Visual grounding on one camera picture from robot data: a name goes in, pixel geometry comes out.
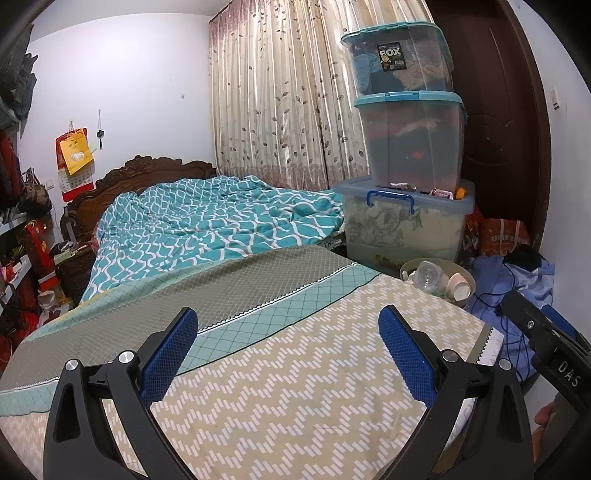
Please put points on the teal patterned quilt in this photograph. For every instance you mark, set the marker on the teal patterned quilt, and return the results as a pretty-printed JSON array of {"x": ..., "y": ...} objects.
[{"x": 207, "y": 221}]

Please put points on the beige round waste bin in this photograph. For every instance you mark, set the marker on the beige round waste bin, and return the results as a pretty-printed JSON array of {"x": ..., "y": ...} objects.
[{"x": 470, "y": 282}]

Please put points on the black cloth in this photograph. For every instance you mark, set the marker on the black cloth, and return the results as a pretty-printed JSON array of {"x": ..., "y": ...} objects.
[{"x": 521, "y": 258}]

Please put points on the small clear teal-lid storage box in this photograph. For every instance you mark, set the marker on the small clear teal-lid storage box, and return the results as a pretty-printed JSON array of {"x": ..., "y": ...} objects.
[{"x": 397, "y": 64}]

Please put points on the blue cloth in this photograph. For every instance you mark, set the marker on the blue cloth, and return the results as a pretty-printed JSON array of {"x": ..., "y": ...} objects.
[{"x": 498, "y": 286}]

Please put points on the clear plastic bottle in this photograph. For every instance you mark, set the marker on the clear plastic bottle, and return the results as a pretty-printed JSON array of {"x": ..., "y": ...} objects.
[{"x": 427, "y": 276}]

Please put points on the orange printed bag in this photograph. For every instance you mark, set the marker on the orange printed bag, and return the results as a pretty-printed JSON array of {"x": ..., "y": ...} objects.
[{"x": 503, "y": 235}]

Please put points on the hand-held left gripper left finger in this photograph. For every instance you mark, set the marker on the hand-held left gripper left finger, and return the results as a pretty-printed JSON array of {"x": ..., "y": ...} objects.
[{"x": 168, "y": 357}]

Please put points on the dark hanging clothes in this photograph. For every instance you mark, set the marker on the dark hanging clothes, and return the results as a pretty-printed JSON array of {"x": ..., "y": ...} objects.
[{"x": 16, "y": 78}]

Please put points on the grey metal shelf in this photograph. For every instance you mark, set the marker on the grey metal shelf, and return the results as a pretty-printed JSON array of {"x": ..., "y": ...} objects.
[{"x": 16, "y": 222}]

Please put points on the clear storage box blue clasp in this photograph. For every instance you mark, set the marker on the clear storage box blue clasp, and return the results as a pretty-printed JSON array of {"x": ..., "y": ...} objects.
[{"x": 406, "y": 226}]

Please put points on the red yellow wall calendar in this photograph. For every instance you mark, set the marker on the red yellow wall calendar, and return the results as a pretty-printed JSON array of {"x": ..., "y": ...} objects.
[{"x": 74, "y": 157}]

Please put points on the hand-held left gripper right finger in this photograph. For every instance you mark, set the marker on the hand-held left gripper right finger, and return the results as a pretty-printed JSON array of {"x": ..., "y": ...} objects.
[{"x": 408, "y": 355}]

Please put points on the brown handbag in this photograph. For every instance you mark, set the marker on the brown handbag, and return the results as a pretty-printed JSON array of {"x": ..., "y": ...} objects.
[{"x": 34, "y": 194}]

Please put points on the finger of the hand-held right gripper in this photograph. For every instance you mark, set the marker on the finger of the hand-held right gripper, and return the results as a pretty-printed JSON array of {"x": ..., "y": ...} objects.
[
  {"x": 549, "y": 350},
  {"x": 561, "y": 319}
]

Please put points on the pink white paper cup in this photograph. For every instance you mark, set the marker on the pink white paper cup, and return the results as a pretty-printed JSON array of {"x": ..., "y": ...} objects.
[{"x": 457, "y": 287}]

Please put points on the dark brown wooden door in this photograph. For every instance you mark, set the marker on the dark brown wooden door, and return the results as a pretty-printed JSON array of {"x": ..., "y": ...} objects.
[{"x": 498, "y": 115}]

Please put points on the beige leaf print curtain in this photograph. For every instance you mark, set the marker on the beige leaf print curtain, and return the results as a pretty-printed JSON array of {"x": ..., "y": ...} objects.
[{"x": 277, "y": 92}]

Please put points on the carved wooden headboard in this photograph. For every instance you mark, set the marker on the carved wooden headboard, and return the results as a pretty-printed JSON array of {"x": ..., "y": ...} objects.
[{"x": 138, "y": 168}]

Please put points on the dark wooden nightstand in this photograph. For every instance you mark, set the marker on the dark wooden nightstand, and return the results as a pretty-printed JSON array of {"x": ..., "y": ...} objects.
[{"x": 74, "y": 272}]

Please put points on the large clear teal-lid storage box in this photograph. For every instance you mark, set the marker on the large clear teal-lid storage box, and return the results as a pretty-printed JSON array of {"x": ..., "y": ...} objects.
[{"x": 411, "y": 143}]

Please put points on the person's right hand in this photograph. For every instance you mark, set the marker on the person's right hand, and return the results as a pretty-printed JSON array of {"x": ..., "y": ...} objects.
[{"x": 542, "y": 417}]

